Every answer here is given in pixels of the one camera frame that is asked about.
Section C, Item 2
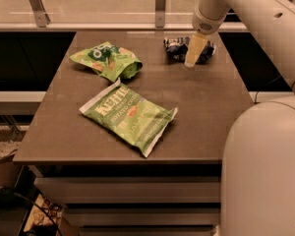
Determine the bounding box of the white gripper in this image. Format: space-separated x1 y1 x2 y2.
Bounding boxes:
185 8 226 68

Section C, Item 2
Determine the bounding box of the blue chip bag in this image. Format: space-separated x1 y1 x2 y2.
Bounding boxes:
163 36 215 64

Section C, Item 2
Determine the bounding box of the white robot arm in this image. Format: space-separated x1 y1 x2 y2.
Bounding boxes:
186 0 295 236

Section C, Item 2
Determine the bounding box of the green crumpled snack bag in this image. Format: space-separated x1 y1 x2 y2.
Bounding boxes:
70 41 143 83

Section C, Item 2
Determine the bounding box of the green Kettle jalapeno chip bag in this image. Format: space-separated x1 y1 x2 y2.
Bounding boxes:
80 80 178 157

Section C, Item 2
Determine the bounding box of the grey drawer cabinet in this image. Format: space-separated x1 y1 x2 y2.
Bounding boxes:
14 31 253 235

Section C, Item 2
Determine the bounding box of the black device lower left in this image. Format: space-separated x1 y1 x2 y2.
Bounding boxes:
0 186 63 236

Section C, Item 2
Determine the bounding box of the middle metal railing post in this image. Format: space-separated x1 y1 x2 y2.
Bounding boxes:
155 0 166 28

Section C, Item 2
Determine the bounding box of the left metal railing post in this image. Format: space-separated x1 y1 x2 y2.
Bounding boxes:
29 0 50 28

